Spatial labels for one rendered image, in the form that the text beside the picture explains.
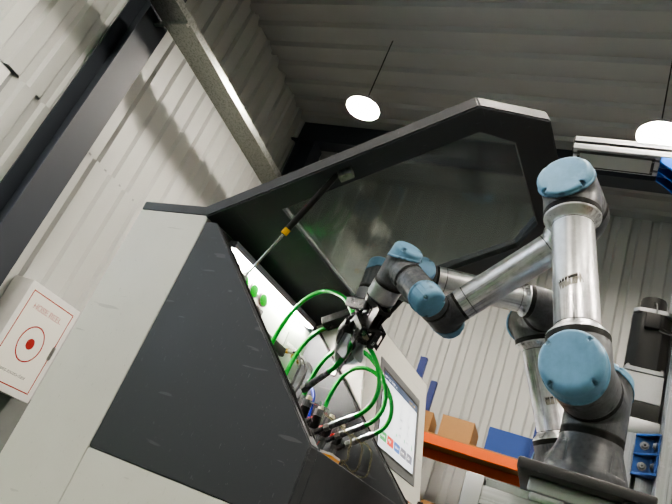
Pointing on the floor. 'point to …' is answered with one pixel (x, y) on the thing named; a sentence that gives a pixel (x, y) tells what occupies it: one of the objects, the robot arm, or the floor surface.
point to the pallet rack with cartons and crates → (512, 444)
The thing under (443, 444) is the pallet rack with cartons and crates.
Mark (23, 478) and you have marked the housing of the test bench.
